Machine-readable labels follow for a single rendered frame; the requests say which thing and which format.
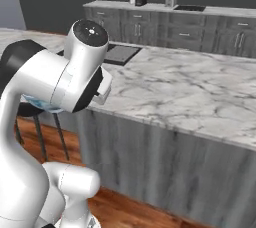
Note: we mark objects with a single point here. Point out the grey island counter cabinet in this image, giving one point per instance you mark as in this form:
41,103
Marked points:
160,165

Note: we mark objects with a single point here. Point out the grey base cupboard run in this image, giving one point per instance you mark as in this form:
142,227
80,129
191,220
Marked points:
186,32

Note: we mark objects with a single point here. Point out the dark sink basin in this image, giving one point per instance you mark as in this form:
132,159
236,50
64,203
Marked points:
189,8

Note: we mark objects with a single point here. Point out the black bar stool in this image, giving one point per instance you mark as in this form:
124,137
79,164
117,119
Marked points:
28,109

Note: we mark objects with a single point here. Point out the silver toaster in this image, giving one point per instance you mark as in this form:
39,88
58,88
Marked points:
171,1

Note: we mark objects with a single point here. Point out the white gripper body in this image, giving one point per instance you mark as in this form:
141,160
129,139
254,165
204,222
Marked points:
105,85

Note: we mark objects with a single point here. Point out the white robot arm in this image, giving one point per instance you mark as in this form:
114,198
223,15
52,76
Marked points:
36,75

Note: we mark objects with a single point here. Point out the black hob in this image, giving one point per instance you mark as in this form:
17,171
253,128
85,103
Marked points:
121,53

